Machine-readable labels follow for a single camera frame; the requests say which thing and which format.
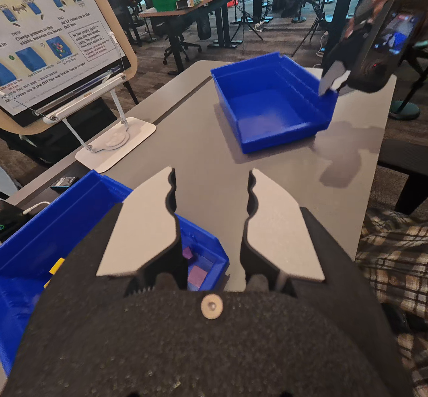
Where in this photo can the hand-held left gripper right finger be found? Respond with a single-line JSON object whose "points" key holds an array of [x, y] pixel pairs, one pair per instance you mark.
{"points": [[284, 236]]}

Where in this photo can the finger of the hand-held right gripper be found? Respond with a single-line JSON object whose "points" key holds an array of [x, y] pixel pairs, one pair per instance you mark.
{"points": [[341, 81], [329, 78]]}

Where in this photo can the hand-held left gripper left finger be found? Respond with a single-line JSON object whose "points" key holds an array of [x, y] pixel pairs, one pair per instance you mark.
{"points": [[143, 236]]}

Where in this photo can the blue plastic bin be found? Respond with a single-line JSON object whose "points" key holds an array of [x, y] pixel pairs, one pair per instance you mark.
{"points": [[267, 113]]}

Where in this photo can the blue plastic object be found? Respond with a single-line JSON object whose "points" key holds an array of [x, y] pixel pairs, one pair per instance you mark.
{"points": [[67, 210]]}

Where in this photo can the black round stand base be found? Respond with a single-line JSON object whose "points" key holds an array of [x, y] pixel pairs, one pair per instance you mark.
{"points": [[404, 110]]}

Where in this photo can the studio light stand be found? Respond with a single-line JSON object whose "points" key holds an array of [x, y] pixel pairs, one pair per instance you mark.
{"points": [[243, 12]]}

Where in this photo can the orange traffic cone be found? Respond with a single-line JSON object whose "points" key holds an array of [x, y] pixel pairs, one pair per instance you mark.
{"points": [[233, 3]]}

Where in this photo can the black metal stand leg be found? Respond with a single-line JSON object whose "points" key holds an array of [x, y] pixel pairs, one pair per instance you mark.
{"points": [[130, 93]]}

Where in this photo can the cardboard box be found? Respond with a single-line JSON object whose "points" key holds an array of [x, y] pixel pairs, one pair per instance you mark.
{"points": [[190, 1]]}

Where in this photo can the green storage bin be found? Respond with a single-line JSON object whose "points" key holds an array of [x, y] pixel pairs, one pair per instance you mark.
{"points": [[167, 1]]}

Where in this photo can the wood-framed instruction board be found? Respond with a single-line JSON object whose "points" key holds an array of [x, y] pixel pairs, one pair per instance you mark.
{"points": [[50, 36]]}

